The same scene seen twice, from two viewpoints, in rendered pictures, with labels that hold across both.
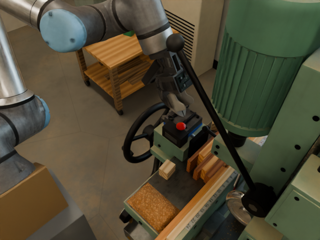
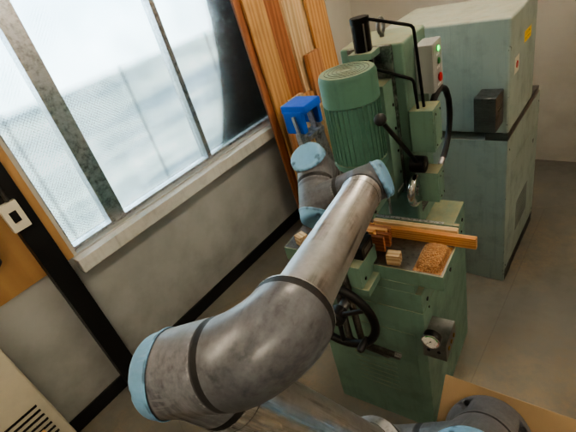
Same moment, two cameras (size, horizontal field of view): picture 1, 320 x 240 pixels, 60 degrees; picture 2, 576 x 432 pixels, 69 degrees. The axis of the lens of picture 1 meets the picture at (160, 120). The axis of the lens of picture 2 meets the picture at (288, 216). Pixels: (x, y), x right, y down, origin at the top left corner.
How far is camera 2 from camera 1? 1.31 m
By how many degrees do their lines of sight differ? 68
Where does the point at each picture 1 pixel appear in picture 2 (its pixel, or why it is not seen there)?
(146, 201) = (435, 254)
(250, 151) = not seen: hidden behind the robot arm
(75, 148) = not seen: outside the picture
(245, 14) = (371, 82)
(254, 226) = (432, 171)
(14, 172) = (478, 399)
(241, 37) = (374, 95)
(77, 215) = not seen: hidden behind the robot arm
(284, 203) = (435, 124)
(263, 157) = (393, 157)
